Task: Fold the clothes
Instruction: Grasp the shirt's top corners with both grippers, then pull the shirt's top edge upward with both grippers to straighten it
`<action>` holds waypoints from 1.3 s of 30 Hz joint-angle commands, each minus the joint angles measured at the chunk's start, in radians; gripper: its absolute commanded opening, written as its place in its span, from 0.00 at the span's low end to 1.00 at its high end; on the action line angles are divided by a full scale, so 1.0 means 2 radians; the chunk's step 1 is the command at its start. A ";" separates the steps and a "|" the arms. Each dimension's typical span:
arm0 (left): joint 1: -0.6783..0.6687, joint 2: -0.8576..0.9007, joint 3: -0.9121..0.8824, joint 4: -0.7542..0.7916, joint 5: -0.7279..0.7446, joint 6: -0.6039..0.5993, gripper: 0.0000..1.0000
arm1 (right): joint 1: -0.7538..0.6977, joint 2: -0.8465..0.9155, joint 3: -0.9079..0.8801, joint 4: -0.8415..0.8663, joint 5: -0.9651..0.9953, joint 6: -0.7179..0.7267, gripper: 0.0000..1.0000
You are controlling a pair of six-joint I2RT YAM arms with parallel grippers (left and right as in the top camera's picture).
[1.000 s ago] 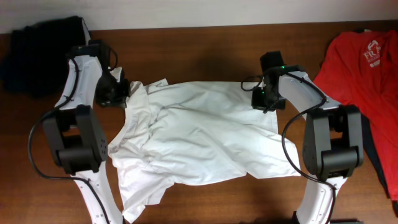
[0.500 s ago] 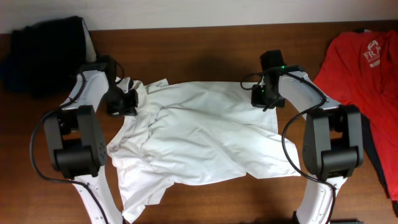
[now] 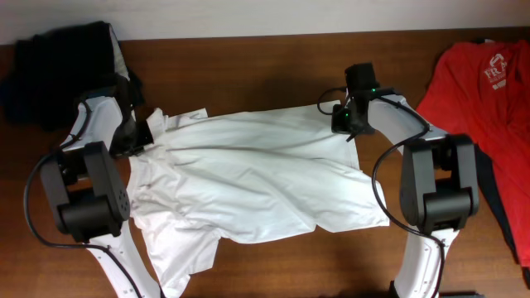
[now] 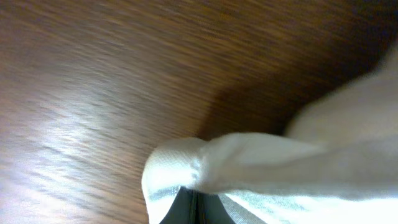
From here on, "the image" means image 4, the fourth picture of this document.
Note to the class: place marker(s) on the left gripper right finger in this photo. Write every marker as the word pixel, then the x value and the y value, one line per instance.
pixel 210 210

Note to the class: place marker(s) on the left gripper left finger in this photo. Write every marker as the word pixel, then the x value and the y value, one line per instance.
pixel 183 209

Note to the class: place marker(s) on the white t-shirt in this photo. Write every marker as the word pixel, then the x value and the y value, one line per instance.
pixel 337 162

